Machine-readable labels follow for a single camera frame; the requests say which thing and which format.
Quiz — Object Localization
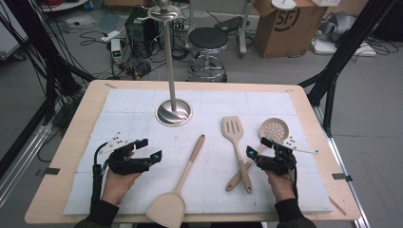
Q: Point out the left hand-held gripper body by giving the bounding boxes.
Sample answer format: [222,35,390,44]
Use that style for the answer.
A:
[98,132,151,176]

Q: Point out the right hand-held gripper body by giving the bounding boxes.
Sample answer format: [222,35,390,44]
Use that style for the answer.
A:
[255,136,319,177]

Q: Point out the beige skimmer spoon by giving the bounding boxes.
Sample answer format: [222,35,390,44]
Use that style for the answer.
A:
[225,117,291,193]

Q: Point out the slotted beige spatula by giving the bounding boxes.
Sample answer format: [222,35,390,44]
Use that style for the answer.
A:
[221,115,254,195]

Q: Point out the metal utensil stand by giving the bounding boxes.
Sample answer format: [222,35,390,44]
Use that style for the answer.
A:
[146,0,194,128]

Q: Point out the solid beige spatula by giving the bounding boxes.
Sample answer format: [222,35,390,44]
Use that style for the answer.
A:
[145,134,206,228]

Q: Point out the person's left hand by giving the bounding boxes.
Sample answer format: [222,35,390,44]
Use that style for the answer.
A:
[100,170,143,207]

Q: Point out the person's right hand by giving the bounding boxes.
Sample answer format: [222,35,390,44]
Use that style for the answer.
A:
[264,170,297,203]

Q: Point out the black tape strip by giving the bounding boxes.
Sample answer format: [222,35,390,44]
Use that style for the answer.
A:
[35,166,61,177]
[332,172,354,182]

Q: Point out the white foam mat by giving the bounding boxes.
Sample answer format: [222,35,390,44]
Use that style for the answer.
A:
[63,87,334,217]

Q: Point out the brown tape strip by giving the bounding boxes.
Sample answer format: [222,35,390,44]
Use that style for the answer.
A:
[328,196,348,217]

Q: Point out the small white device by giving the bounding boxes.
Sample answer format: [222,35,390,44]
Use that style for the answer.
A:
[109,38,124,65]

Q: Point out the cardboard box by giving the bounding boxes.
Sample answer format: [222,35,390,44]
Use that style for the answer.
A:
[252,0,329,60]

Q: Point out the black computer tower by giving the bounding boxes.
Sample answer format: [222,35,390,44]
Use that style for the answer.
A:
[124,6,165,60]

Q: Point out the grey metal stand leg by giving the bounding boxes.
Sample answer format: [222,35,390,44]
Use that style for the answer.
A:
[239,0,255,60]

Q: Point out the white power strip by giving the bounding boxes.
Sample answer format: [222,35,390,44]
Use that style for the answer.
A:
[100,29,122,44]

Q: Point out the white flat panel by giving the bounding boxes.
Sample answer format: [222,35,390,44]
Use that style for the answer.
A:
[312,37,378,58]

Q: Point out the black round stool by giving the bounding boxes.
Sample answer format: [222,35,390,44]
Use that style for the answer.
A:
[186,27,230,84]

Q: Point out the black flat device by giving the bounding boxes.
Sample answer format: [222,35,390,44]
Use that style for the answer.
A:
[215,15,243,34]

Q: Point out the grey machine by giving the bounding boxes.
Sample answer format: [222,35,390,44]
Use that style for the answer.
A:
[317,10,357,44]

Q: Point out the white round disc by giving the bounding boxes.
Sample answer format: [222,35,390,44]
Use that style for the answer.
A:
[271,0,297,10]

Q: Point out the white round table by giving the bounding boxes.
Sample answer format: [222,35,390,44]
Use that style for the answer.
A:
[39,0,89,13]

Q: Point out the right hand-held gripper cable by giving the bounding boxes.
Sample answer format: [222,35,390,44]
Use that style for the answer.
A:
[286,169,299,202]

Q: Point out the hand-held gripper cable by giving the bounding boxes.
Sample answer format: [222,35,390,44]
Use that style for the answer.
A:
[286,169,299,202]
[90,142,110,205]

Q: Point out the left hand-held gripper cable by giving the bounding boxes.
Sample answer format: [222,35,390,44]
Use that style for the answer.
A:
[90,142,110,205]

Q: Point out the aluminium rail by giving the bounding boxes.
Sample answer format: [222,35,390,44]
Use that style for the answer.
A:
[0,122,53,207]
[312,105,372,228]

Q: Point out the black metal frame with cables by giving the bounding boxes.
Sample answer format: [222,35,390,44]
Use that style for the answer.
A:
[0,0,96,126]

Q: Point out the black floor cable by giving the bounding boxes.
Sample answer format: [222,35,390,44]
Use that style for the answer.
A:
[79,29,108,47]

